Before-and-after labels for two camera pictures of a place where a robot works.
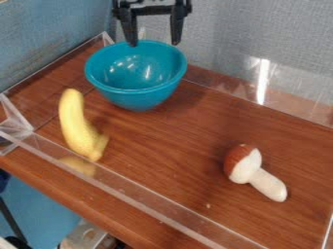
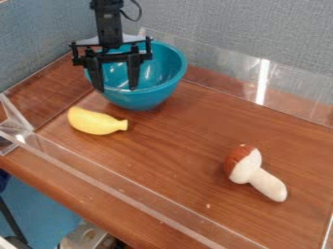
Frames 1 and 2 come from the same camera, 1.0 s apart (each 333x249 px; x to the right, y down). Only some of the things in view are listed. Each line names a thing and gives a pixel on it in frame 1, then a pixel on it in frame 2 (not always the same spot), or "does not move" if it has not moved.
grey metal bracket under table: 87,236 does not move
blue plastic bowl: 139,76 does not move
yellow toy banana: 86,139 to 94,122
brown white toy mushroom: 243,169 does not move
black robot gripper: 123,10 to 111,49
